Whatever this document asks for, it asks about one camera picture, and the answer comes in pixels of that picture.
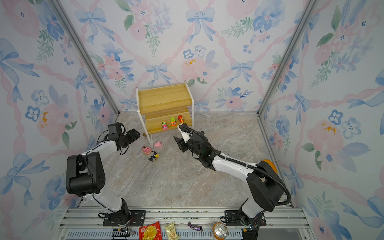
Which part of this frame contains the red snack packet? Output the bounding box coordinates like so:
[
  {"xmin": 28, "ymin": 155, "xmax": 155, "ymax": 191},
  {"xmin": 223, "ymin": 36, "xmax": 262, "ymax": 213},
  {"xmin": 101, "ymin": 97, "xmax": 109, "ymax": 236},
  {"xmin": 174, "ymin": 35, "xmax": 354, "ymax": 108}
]
[{"xmin": 139, "ymin": 222, "xmax": 163, "ymax": 240}]

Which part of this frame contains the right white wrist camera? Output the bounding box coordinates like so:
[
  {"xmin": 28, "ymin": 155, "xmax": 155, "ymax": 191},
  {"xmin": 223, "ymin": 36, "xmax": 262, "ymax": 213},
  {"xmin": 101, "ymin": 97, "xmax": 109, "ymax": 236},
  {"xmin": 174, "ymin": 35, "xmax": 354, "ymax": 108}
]
[{"xmin": 178, "ymin": 123, "xmax": 193, "ymax": 143}]

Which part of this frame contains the right black corrugated cable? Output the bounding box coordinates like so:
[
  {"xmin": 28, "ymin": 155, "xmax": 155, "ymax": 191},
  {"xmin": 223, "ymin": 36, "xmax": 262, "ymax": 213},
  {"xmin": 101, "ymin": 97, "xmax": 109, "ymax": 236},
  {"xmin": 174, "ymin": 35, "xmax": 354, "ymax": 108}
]
[{"xmin": 178, "ymin": 123, "xmax": 292, "ymax": 206}]

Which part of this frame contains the red yellow toy excavator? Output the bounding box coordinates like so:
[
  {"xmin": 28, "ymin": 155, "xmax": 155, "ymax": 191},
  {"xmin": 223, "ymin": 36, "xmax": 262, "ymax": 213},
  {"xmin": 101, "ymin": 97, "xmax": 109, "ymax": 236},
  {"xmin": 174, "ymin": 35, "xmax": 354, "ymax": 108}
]
[{"xmin": 178, "ymin": 115, "xmax": 185, "ymax": 124}]

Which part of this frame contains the pink toy car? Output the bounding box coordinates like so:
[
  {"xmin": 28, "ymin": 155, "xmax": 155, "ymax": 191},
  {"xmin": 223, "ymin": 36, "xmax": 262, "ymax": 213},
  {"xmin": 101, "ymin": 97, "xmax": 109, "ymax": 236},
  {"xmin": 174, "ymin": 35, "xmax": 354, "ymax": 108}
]
[{"xmin": 161, "ymin": 121, "xmax": 169, "ymax": 131}]

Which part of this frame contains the green orange toy truck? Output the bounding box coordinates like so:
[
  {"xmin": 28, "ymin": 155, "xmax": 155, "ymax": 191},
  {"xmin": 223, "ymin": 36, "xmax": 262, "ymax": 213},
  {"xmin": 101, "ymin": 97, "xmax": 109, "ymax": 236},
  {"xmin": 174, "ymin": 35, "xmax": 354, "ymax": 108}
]
[{"xmin": 170, "ymin": 117, "xmax": 177, "ymax": 126}]

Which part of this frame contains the pink pig toy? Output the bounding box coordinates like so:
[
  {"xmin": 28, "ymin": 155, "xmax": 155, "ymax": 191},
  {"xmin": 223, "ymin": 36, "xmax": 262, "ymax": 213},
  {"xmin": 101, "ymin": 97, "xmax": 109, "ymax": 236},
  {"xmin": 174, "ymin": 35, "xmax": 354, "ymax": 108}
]
[{"xmin": 154, "ymin": 142, "xmax": 162, "ymax": 148}]

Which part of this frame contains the black yellow shark toy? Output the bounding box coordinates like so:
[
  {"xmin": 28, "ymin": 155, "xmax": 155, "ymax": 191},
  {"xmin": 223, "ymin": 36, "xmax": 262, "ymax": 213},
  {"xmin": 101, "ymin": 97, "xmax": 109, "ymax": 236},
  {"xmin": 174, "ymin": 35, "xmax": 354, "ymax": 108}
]
[{"xmin": 148, "ymin": 151, "xmax": 160, "ymax": 162}]

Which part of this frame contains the green snack packet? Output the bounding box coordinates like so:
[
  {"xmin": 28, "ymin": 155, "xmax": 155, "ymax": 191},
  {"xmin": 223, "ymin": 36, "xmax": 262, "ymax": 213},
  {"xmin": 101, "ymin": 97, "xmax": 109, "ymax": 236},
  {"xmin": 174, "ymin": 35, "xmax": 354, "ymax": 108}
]
[{"xmin": 165, "ymin": 222, "xmax": 180, "ymax": 240}]

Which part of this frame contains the orange lid plastic cup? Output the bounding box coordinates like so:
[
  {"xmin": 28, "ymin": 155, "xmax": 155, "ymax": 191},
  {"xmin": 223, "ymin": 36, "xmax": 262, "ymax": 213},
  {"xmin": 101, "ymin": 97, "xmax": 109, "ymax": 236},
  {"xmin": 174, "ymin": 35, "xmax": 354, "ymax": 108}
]
[{"xmin": 263, "ymin": 159, "xmax": 278, "ymax": 174}]

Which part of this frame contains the purple wrapped candy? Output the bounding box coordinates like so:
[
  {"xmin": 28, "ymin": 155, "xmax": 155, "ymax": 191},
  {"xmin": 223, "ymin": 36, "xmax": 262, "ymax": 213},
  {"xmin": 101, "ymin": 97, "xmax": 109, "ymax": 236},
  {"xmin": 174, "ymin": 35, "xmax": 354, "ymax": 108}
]
[{"xmin": 188, "ymin": 222, "xmax": 203, "ymax": 232}]

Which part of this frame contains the pink bear donut toy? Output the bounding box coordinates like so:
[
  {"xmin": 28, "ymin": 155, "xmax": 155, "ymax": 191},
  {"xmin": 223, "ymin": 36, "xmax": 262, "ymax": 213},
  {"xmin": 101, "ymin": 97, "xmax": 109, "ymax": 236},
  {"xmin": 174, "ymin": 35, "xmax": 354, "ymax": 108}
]
[{"xmin": 142, "ymin": 146, "xmax": 152, "ymax": 155}]

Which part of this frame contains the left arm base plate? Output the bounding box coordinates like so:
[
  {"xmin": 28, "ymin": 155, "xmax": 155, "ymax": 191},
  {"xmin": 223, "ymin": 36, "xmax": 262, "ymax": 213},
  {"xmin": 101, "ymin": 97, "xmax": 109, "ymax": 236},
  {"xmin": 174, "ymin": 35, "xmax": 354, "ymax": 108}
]
[{"xmin": 98, "ymin": 210, "xmax": 146, "ymax": 227}]

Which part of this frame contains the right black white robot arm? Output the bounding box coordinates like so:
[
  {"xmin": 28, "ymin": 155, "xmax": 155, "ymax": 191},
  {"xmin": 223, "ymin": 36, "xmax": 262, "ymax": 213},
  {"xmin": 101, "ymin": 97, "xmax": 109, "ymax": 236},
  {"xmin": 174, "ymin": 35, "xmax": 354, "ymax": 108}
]
[{"xmin": 174, "ymin": 131, "xmax": 291, "ymax": 227}]

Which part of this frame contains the white frame wooden two-tier shelf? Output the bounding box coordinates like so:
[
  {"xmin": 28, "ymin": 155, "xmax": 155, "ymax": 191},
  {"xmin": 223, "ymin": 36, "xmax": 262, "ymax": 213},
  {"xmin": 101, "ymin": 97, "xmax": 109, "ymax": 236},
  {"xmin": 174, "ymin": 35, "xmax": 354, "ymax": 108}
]
[{"xmin": 136, "ymin": 82, "xmax": 195, "ymax": 147}]

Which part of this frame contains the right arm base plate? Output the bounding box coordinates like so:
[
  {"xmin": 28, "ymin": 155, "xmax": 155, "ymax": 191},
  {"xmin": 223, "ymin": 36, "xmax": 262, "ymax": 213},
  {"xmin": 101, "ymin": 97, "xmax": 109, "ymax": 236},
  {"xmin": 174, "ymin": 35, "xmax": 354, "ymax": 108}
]
[{"xmin": 220, "ymin": 210, "xmax": 267, "ymax": 228}]

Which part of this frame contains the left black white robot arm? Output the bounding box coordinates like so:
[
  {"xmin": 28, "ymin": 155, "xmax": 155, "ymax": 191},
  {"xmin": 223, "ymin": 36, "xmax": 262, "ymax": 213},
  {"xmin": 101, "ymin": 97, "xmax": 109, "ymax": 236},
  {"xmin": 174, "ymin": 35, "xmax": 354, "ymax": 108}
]
[{"xmin": 66, "ymin": 122, "xmax": 140, "ymax": 227}]

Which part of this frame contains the silver drink can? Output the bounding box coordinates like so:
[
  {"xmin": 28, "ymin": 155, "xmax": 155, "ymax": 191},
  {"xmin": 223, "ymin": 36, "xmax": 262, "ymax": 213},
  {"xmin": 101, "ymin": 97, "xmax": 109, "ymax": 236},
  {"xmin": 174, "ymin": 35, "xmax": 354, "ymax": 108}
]
[{"xmin": 212, "ymin": 222, "xmax": 229, "ymax": 240}]

